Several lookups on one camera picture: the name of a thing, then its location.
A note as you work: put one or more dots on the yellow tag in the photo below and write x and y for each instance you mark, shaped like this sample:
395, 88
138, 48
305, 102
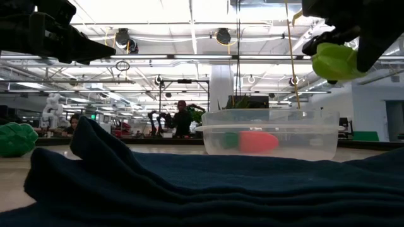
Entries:
296, 17

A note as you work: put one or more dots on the orange toy carrot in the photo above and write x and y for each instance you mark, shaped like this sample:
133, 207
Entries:
257, 142

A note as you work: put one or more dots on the dark green toy vegetable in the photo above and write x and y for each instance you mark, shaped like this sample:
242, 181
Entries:
15, 140

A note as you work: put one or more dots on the white humanoid robot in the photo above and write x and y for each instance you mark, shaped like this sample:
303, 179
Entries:
53, 110

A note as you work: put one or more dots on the person sitting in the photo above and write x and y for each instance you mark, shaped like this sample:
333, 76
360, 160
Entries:
73, 124

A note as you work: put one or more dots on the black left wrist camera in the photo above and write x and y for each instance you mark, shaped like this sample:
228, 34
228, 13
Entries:
53, 11

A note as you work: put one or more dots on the light green toy lettuce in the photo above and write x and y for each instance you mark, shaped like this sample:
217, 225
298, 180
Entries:
334, 63

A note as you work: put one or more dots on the black perforated computer case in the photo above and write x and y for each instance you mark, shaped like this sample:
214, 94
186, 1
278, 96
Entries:
261, 102

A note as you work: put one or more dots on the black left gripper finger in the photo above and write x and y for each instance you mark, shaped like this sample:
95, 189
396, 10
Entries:
90, 50

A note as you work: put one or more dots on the black background robot arms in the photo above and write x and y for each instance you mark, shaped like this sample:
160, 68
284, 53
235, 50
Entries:
158, 123

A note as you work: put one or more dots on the clear plastic tupperware container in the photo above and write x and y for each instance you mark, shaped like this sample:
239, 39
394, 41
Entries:
300, 148

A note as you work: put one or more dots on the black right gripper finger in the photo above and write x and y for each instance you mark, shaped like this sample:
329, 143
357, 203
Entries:
334, 36
375, 50

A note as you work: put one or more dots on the green panel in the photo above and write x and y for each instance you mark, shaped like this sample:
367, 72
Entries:
366, 136

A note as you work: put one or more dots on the black aluminium table frame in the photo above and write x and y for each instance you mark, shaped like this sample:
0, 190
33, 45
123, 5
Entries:
158, 141

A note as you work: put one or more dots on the person standing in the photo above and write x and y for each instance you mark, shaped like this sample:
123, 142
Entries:
182, 121

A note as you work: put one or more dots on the dark blue folded cloth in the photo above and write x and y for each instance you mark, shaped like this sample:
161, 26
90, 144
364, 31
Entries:
202, 195

